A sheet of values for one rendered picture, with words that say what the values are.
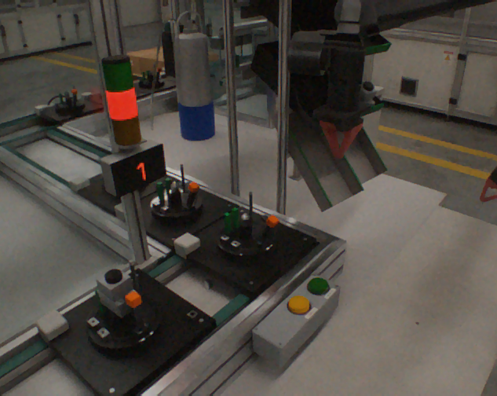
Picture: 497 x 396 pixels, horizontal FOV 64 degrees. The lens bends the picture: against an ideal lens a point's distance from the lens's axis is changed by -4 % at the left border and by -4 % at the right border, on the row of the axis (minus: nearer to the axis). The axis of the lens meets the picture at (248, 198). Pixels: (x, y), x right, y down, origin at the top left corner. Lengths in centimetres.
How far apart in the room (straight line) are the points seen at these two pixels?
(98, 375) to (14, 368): 17
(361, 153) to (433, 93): 380
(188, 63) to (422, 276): 119
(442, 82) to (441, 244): 382
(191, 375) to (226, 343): 9
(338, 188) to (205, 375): 62
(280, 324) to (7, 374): 50
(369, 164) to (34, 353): 98
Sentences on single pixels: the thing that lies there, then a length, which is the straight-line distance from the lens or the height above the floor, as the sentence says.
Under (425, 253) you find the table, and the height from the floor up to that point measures 86.
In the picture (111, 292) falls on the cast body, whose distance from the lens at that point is 74.
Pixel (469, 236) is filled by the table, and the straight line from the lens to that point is 134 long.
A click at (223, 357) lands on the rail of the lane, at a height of 95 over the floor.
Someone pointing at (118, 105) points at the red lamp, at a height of 134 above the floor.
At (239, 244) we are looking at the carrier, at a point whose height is 100.
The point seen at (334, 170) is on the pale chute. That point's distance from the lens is 115.
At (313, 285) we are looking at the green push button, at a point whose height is 97.
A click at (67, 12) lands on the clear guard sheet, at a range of 77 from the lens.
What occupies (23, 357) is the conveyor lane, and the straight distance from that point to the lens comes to 89.
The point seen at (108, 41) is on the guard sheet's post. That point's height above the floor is 144.
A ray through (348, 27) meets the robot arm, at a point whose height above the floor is 146.
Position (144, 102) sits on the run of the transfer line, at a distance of 217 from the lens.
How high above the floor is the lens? 156
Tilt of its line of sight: 30 degrees down
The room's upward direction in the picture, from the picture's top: 1 degrees counter-clockwise
